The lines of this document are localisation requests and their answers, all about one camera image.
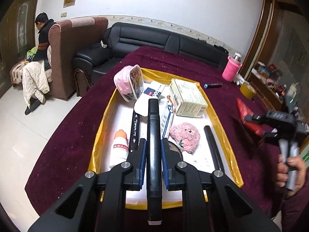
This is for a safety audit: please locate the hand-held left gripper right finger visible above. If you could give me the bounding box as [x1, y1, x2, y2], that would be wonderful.
[161, 138, 282, 232]

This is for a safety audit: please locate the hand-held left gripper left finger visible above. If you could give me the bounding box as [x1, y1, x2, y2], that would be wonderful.
[28, 138, 148, 232]

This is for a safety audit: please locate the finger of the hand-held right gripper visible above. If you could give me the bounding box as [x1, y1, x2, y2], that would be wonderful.
[244, 114, 268, 125]
[261, 130, 281, 142]

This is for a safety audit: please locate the red foil packet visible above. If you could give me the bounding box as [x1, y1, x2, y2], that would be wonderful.
[235, 98, 265, 137]

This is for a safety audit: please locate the black marker white end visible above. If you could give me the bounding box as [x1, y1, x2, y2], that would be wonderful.
[147, 98, 163, 225]

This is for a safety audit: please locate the pink plush toy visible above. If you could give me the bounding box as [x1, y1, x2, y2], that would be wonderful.
[168, 122, 201, 154]

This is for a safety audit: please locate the black marker red cap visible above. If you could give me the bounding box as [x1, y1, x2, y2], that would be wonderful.
[129, 106, 142, 153]

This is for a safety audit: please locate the gold tray white inside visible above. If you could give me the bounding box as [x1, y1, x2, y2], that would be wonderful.
[87, 67, 244, 210]

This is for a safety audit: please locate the person's right forearm maroon sleeve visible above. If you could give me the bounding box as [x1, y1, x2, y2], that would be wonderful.
[280, 181, 309, 232]

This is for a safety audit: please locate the person's right hand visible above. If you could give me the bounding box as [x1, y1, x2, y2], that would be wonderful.
[275, 153, 307, 195]

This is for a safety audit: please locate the dark round tin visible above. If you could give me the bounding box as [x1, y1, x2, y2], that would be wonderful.
[168, 140, 184, 161]

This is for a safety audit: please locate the white bottle orange cap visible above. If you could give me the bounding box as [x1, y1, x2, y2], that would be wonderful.
[109, 130, 130, 169]

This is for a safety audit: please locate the yellow tape roll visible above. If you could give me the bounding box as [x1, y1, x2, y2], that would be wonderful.
[239, 81, 257, 99]

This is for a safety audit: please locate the cabinet shelf clutter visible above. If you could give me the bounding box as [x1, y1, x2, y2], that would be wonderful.
[251, 61, 300, 107]

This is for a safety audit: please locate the white blue medicine box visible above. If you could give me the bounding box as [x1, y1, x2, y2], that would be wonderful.
[159, 96, 177, 138]

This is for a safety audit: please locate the thin black pen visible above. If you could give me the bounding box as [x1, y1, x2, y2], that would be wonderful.
[203, 125, 225, 172]

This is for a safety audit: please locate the bottle in pink sleeve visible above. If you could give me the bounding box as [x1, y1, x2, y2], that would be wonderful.
[222, 52, 243, 82]

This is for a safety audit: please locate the small white object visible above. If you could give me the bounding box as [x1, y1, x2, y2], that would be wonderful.
[133, 97, 149, 117]

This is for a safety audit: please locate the white green carton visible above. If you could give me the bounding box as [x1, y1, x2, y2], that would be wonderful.
[169, 78, 208, 118]

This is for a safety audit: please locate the maroon tablecloth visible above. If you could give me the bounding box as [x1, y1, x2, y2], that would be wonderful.
[24, 46, 309, 232]

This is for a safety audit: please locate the blue white small box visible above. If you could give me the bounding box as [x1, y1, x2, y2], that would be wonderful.
[144, 80, 166, 99]

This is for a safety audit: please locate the wooden cabinet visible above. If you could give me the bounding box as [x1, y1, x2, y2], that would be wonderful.
[238, 0, 309, 155]

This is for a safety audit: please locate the pink plastic food container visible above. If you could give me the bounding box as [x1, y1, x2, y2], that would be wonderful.
[113, 64, 145, 102]

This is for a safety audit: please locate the black leather sofa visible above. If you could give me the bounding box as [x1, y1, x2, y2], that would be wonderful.
[72, 22, 230, 97]

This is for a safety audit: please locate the brown fabric armchair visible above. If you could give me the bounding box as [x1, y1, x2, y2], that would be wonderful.
[47, 17, 109, 101]

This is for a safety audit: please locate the beige patterned blanket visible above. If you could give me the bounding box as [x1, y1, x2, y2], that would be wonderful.
[10, 60, 32, 87]

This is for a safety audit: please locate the wooden door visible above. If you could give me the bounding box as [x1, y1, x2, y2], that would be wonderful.
[0, 0, 44, 99]

